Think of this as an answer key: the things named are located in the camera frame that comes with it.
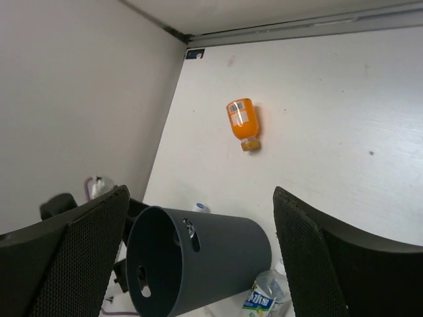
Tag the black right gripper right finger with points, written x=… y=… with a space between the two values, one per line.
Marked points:
x=336 y=269

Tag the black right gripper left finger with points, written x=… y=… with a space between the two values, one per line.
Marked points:
x=61 y=266

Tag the clear green label bottle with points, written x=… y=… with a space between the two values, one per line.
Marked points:
x=269 y=294

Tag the blue label plastic bottle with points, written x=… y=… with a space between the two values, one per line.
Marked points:
x=200 y=207

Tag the orange plastic bottle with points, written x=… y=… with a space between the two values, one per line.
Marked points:
x=244 y=123

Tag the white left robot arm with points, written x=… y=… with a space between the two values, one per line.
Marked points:
x=94 y=187

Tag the dark grey plastic bin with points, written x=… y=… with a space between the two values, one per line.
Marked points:
x=178 y=261

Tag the aluminium frame rail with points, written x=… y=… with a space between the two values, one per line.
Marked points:
x=390 y=17

